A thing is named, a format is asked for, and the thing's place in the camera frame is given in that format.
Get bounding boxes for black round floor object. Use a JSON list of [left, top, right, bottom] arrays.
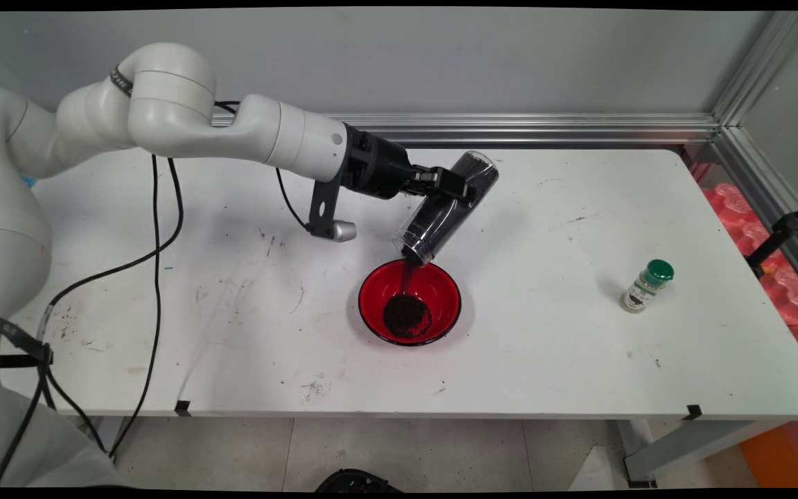
[[314, 469, 403, 494]]

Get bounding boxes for grey printed velcro strap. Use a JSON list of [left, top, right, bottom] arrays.
[[0, 315, 55, 368]]

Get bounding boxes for grey table leg with foot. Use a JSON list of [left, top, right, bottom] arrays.
[[617, 418, 788, 488]]

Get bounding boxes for long aluminium frame rail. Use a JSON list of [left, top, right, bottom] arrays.
[[212, 113, 720, 148]]

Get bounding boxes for aluminium frame post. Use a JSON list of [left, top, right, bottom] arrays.
[[709, 10, 798, 129]]

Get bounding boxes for clear jar with black seeds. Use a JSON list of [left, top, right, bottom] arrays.
[[392, 150, 500, 268]]

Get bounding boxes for short aluminium frame rail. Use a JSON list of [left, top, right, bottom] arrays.
[[712, 126, 798, 306]]

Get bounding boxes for black seed pile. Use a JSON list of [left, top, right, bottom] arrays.
[[382, 263, 434, 340]]

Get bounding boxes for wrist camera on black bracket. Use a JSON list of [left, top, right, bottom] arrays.
[[305, 177, 359, 243]]

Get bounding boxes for red plastic bags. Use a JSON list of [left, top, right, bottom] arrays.
[[689, 163, 798, 380]]

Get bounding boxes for black tripod stand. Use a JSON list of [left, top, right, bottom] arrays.
[[745, 189, 798, 278]]

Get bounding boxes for black cable with metal plug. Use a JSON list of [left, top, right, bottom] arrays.
[[0, 156, 310, 486]]

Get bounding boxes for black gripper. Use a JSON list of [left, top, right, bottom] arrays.
[[340, 123, 475, 204]]

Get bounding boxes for orange box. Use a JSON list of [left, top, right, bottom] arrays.
[[738, 416, 798, 487]]

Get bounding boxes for green-capped spice bottle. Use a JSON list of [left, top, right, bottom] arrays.
[[621, 259, 675, 314]]

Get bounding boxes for red bowl with black rim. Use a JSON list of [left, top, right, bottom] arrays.
[[358, 259, 463, 347]]

